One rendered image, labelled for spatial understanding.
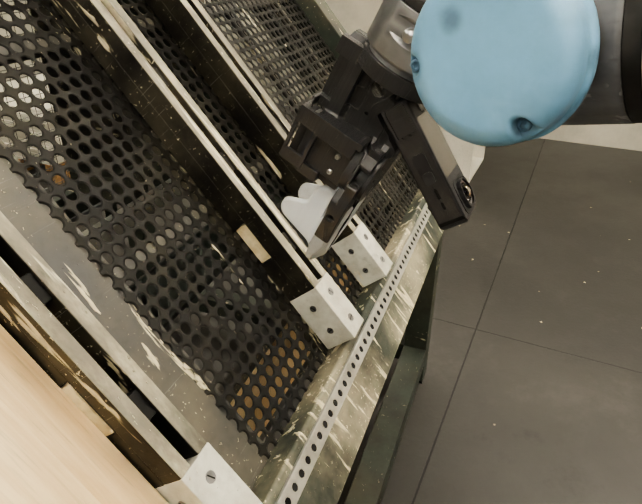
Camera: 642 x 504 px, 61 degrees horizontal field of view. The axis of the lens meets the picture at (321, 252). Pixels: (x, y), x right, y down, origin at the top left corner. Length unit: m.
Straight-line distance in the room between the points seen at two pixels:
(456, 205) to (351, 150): 0.10
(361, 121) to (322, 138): 0.03
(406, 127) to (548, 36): 0.23
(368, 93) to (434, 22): 0.22
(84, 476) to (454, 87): 0.61
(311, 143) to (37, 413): 0.44
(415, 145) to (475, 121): 0.21
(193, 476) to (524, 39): 0.62
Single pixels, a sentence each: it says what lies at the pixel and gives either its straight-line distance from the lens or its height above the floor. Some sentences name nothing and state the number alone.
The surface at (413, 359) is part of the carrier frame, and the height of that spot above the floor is 0.18.
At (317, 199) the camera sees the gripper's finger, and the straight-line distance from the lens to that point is 0.49.
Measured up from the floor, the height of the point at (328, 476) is 0.85.
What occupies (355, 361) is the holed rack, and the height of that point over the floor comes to 0.89.
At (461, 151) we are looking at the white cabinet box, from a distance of 4.18.
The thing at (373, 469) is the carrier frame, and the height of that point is 0.18.
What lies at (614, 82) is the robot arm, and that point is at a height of 1.54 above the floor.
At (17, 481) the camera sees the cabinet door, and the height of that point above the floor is 1.09.
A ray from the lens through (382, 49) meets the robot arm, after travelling 0.42.
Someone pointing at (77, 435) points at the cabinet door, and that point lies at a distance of 0.73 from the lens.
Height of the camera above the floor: 1.58
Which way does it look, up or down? 30 degrees down
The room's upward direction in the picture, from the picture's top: straight up
